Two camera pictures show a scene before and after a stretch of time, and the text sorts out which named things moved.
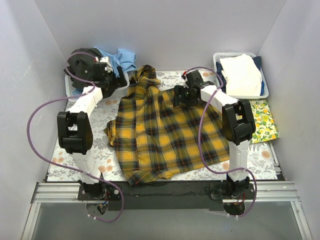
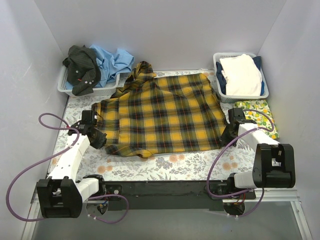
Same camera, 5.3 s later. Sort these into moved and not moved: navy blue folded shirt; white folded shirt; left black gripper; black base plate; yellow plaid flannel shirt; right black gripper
Moved: left black gripper; right black gripper
Not moved: yellow plaid flannel shirt; black base plate; white folded shirt; navy blue folded shirt
